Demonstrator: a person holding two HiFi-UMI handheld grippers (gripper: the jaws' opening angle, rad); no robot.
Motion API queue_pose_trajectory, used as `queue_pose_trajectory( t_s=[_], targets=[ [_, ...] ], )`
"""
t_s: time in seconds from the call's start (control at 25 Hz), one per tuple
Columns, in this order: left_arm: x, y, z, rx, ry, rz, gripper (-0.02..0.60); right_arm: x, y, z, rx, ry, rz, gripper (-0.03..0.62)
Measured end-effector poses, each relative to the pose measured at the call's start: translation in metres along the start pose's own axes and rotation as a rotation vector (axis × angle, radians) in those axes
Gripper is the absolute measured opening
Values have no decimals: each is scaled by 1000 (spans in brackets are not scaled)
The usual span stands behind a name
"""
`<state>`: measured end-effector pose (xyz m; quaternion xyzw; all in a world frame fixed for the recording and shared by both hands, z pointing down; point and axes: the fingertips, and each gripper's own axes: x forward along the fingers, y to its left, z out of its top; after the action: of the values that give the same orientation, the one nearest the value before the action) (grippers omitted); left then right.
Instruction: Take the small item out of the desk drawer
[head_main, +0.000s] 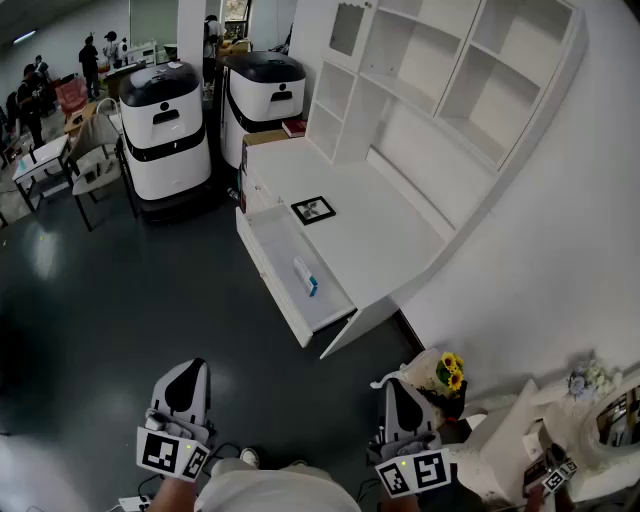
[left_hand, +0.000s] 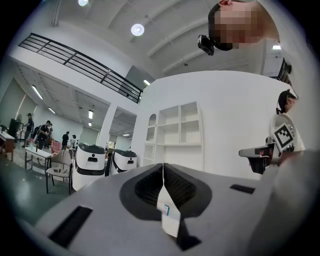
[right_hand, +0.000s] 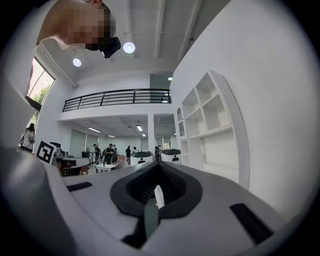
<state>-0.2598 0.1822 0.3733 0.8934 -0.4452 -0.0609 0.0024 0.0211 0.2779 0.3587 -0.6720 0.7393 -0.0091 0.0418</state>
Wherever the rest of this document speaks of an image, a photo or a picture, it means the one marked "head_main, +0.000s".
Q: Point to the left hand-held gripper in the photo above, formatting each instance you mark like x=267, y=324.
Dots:
x=157, y=450

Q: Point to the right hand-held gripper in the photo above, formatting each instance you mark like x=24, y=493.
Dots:
x=430, y=470

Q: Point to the white and blue small box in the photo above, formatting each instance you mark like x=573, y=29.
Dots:
x=305, y=275

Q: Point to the white drawer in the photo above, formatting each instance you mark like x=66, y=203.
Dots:
x=280, y=250

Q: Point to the person's left forearm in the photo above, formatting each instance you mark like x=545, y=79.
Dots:
x=172, y=497

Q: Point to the person's right forearm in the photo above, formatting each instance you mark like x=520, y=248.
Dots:
x=400, y=502

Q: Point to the sunflower bouquet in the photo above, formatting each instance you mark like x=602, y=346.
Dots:
x=450, y=380

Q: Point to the person's beige trousers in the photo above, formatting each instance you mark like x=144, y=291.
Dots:
x=235, y=467

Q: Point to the person's left shoe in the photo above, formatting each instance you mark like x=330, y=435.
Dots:
x=249, y=456

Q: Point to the white vanity table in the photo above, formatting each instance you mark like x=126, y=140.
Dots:
x=505, y=450

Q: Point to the white power strip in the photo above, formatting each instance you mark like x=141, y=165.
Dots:
x=134, y=502

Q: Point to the person's white shirt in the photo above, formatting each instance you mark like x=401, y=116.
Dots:
x=275, y=492

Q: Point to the pale blue flower bouquet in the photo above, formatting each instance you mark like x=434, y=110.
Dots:
x=587, y=380

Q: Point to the white framed mirror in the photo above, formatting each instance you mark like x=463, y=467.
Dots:
x=617, y=420

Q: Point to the plastic bottle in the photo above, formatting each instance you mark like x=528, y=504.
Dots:
x=233, y=193

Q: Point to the white black wheeled robot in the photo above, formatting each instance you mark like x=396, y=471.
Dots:
x=165, y=150
x=260, y=95

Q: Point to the chair with beige cushion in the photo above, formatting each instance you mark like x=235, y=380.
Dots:
x=95, y=150

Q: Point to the white shelf hutch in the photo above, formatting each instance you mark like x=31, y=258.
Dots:
x=425, y=150

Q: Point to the brown cardboard box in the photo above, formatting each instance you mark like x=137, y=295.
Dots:
x=265, y=136

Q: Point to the small white table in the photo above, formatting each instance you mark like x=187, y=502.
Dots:
x=42, y=160

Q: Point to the red book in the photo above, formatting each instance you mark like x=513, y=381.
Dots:
x=295, y=127

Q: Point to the small wooden table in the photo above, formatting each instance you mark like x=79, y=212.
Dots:
x=80, y=117

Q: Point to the pink armchair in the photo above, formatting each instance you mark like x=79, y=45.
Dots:
x=72, y=95

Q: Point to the window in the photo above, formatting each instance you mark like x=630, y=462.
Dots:
x=237, y=10

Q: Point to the ceiling light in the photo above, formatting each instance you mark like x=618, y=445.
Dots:
x=24, y=36

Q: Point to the black picture frame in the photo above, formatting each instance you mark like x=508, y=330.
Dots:
x=313, y=210

